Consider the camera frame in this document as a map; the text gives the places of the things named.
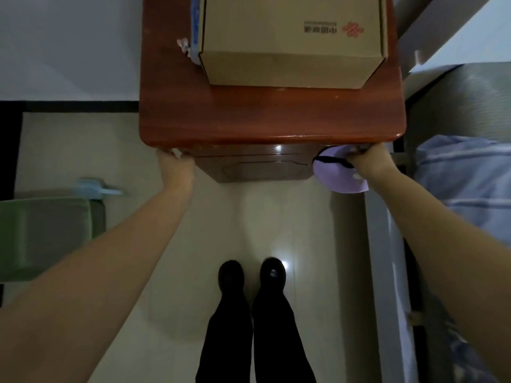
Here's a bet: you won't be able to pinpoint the purple eye mask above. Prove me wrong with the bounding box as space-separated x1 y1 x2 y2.
312 145 370 195

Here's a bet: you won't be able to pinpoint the blue striped quilt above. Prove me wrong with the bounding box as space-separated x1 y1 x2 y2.
413 135 511 383

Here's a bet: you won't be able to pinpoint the person's left hand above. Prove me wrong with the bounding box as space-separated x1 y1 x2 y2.
155 148 195 192

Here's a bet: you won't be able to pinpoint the blue packet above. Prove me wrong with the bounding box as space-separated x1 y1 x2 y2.
177 0 207 64

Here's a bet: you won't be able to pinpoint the brown cardboard box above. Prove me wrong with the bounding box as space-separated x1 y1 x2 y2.
198 0 389 90

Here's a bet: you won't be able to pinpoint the person's black trousers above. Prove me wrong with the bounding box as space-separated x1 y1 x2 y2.
195 282 317 383

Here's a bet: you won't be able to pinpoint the black shoe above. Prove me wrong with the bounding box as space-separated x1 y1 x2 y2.
259 257 287 296
218 260 245 299

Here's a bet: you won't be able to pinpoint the brown wooden nightstand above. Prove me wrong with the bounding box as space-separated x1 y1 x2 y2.
138 0 407 184

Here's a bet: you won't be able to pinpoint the green plastic basin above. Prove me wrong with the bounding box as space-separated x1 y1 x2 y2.
0 197 106 282

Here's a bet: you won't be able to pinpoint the person's right forearm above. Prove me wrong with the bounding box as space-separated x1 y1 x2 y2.
367 167 511 379

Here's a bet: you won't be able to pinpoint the person's left forearm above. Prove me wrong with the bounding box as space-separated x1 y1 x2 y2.
0 175 196 383

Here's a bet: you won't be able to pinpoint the person's right hand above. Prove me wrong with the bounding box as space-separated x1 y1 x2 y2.
347 143 396 184

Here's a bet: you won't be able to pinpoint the white bed frame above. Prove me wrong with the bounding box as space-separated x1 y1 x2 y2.
365 183 420 383

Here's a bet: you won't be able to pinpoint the light blue plastic scoop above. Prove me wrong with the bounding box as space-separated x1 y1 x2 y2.
76 177 125 200

